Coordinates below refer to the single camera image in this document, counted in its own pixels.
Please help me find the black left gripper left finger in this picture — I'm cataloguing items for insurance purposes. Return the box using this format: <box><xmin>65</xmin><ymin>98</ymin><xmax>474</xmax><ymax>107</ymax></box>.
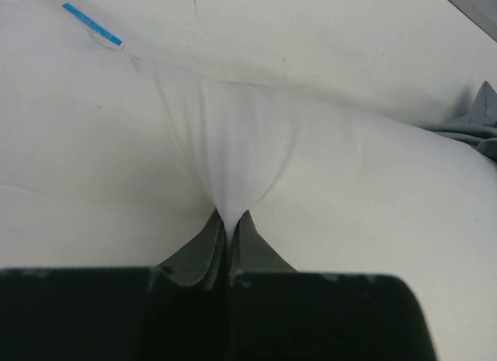
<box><xmin>1</xmin><ymin>213</ymin><xmax>225</xmax><ymax>360</ymax></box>

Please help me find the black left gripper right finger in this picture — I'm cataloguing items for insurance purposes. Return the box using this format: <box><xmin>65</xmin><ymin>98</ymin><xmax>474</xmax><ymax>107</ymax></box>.
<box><xmin>228</xmin><ymin>213</ymin><xmax>436</xmax><ymax>360</ymax></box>

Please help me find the white pillow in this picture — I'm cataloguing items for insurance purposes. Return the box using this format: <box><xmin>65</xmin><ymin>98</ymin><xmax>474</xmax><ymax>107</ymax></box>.
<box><xmin>0</xmin><ymin>0</ymin><xmax>497</xmax><ymax>276</ymax></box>

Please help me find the grey pillowcase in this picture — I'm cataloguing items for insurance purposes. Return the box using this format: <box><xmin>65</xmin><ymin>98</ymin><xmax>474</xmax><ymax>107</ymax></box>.
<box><xmin>420</xmin><ymin>81</ymin><xmax>497</xmax><ymax>163</ymax></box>

